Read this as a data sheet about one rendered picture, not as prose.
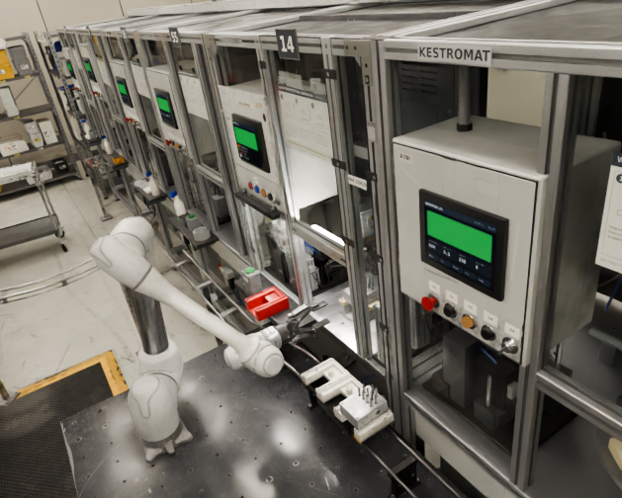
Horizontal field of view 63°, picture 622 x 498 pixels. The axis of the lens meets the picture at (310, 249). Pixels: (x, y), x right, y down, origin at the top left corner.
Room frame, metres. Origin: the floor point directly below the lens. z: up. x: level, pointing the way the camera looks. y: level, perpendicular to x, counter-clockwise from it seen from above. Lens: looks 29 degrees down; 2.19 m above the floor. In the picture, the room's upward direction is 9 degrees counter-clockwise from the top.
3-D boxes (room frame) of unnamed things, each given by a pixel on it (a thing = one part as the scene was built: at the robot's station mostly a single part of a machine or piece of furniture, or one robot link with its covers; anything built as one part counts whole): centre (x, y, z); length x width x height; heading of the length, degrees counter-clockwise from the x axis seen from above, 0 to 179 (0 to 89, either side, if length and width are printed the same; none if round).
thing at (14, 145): (7.06, 3.82, 1.00); 1.30 x 0.51 x 2.00; 118
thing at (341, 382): (1.31, -0.04, 0.84); 0.36 x 0.14 x 0.10; 28
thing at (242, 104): (2.05, 0.08, 1.60); 0.42 x 0.29 x 0.46; 28
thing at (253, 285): (2.01, 0.28, 0.97); 0.08 x 0.08 x 0.12; 28
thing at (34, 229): (4.80, 2.95, 0.47); 0.84 x 0.53 x 0.94; 112
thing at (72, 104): (6.85, 2.60, 1.00); 1.30 x 0.51 x 2.00; 28
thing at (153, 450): (1.41, 0.67, 0.71); 0.22 x 0.18 x 0.06; 28
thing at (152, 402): (1.44, 0.68, 0.85); 0.18 x 0.16 x 0.22; 0
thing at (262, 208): (1.99, 0.20, 1.37); 0.36 x 0.04 x 0.04; 28
